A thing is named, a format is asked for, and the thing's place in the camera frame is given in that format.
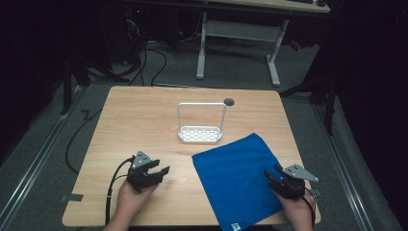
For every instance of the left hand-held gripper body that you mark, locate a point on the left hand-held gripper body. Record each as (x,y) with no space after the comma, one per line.
(137,176)

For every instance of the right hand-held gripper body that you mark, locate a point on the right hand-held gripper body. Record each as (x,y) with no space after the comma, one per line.
(293,186)

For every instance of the blue towel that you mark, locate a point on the blue towel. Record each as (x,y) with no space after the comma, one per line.
(237,179)

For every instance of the person's right hand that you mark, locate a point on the person's right hand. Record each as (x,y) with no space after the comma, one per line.
(300,211)

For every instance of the person's left hand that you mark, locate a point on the person's left hand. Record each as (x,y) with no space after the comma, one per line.
(130,202)

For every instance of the grey tape piece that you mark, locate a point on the grey tape piece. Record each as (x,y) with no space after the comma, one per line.
(315,192)

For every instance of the dark round table grommet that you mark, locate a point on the dark round table grommet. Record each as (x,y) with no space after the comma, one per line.
(229,102)

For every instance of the black metal stand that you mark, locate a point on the black metal stand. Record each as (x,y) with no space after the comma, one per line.
(69,86)
(327,96)

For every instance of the dark computer tower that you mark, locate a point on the dark computer tower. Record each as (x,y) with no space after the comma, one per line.
(131,35)

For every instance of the white-framed wooden desk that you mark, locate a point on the white-framed wooden desk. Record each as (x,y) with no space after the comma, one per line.
(243,30)

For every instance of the black keyboard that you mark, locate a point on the black keyboard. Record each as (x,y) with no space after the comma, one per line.
(300,1)

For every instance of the black computer mouse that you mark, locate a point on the black computer mouse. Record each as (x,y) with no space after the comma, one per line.
(321,3)

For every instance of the metal floor rail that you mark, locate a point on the metal floor rail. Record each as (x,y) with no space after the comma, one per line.
(35,163)
(343,166)

